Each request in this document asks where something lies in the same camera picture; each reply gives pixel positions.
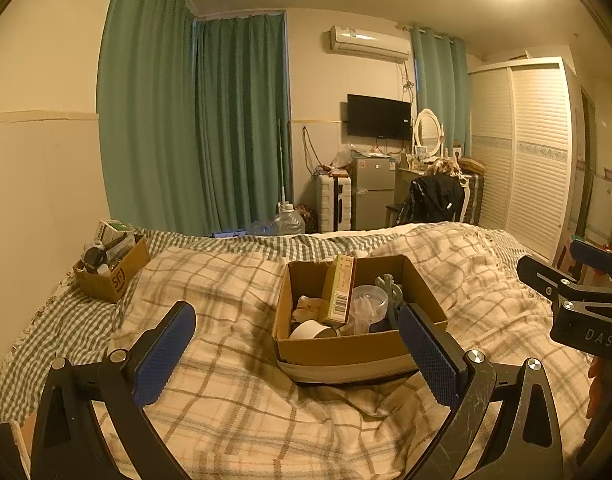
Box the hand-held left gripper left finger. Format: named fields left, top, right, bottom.
left=32, top=301, right=197, bottom=480

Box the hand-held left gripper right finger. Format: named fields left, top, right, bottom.
left=397, top=302, right=567, bottom=480

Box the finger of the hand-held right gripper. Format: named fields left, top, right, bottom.
left=517, top=255, right=612, bottom=307
left=570, top=239, right=612, bottom=274

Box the clear plastic container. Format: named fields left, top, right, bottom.
left=346, top=285, right=389, bottom=336

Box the grey plastic clip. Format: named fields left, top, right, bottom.
left=376, top=274, right=405, bottom=311

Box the large cardboard box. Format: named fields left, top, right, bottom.
left=272, top=254, right=449, bottom=386

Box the yellow green carton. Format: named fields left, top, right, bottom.
left=322, top=254, right=359, bottom=326

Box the white tape roll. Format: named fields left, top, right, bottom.
left=289, top=321, right=337, bottom=344

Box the white cloth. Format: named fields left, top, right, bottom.
left=293, top=296, right=327, bottom=324

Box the person's right hand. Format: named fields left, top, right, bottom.
left=588, top=357, right=608, bottom=422

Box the beige plaid blanket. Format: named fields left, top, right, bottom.
left=16, top=222, right=603, bottom=480

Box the small cardboard box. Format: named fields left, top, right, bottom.
left=73, top=234, right=152, bottom=305

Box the brown suitcase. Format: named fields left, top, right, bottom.
left=458, top=170, right=486, bottom=226

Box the white louvred wardrobe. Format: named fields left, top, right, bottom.
left=467, top=57, right=582, bottom=266

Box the black jacket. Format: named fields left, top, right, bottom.
left=401, top=174, right=465, bottom=225

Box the green white carton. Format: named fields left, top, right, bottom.
left=96, top=219, right=136, bottom=244

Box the silver fridge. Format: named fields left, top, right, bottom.
left=351, top=155, right=398, bottom=232

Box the white suitcase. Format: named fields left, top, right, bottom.
left=315, top=174, right=353, bottom=234

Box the dark patterned bag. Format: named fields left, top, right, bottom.
left=296, top=204, right=318, bottom=234

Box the white oval mirror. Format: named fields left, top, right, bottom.
left=413, top=108, right=445, bottom=156

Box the clear water jug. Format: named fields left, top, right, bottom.
left=275, top=201, right=307, bottom=236

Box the narrow green curtain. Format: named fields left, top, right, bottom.
left=410, top=27, right=471, bottom=159

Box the white pole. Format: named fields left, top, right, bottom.
left=277, top=119, right=289, bottom=206

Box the wide green curtain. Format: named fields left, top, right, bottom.
left=100, top=0, right=199, bottom=234

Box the white air conditioner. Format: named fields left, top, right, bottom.
left=329, top=25, right=412, bottom=64

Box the black wall television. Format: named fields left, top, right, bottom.
left=347, top=94, right=412, bottom=141

